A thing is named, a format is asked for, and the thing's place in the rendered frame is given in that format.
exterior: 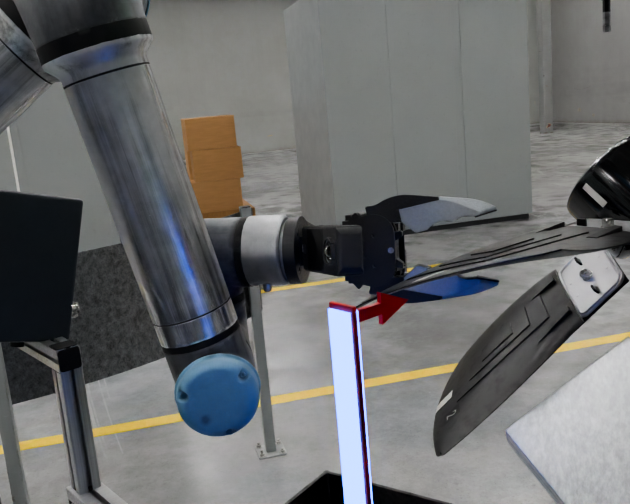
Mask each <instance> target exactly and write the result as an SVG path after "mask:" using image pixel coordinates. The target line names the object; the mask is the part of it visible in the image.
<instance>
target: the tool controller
mask: <svg viewBox="0 0 630 504"><path fill-rule="evenodd" d="M82 208H83V201H82V200H80V199H77V198H69V197H61V196H52V195H44V194H35V193H27V192H18V191H10V190H1V189H0V343H5V342H10V346H11V347H24V342H41V341H46V340H50V341H52V342H55V341H54V338H58V337H64V338H66V339H69V334H70V324H71V317H77V316H78V315H79V312H80V306H79V303H78V302H73V295H74V286H75V276H76V266H77V257H78V247H79V237H80V228H81V218H82Z"/></svg>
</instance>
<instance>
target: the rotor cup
mask: <svg viewBox="0 0 630 504"><path fill-rule="evenodd" d="M586 183H587V184H588V185H589V186H590V187H591V188H592V189H594V190H595V191H596V192H597V193H598V194H599V195H600V196H601V197H602V198H603V199H604V200H605V201H606V202H607V204H606V205H605V206H604V207H602V206H601V205H600V204H599V203H598V202H596V201H595V200H594V199H593V198H592V197H591V196H590V195H589V194H588V193H587V192H586V191H585V190H584V189H583V186H584V185H585V184H586ZM567 210H568V211H569V213H570V215H571V216H572V217H573V218H574V219H575V220H576V221H577V219H578V218H581V219H589V218H592V219H603V218H613V219H614V220H621V221H630V135H629V136H627V137H626V138H624V139H622V140H621V141H619V142H617V143H616V144H615V145H613V146H612V147H611V148H609V149H608V150H607V151H606V152H605V153H603V154H602V155H601V156H600V157H599V158H598V159H597V160H596V161H595V162H594V163H593V164H592V165H591V166H590V167H589V168H588V169H587V170H586V171H585V173H584V174H583V175H582V176H581V177H580V179H579V180H578V181H577V183H576V184H575V186H574V188H573V189H572V191H571V193H570V196H569V199H568V202H567ZM607 251H608V252H609V253H610V254H611V255H612V256H613V257H615V258H618V259H627V258H630V245H629V244H626V245H623V246H619V247H615V248H611V249H607Z"/></svg>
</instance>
